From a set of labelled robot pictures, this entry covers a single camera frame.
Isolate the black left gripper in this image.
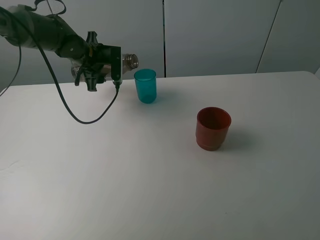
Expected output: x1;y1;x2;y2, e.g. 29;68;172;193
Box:
74;31;111;92

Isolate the clear plastic water bottle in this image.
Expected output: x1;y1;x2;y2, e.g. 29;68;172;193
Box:
71;54;139;79

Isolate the teal transparent plastic cup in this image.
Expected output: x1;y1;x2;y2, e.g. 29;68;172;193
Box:
134;69;157;104

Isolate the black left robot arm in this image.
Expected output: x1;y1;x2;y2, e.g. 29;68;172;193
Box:
0;4;122;92

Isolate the red plastic cup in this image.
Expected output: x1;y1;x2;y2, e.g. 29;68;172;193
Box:
195;107;232;151

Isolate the black camera cable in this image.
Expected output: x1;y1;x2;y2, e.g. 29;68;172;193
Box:
0;7;121;124

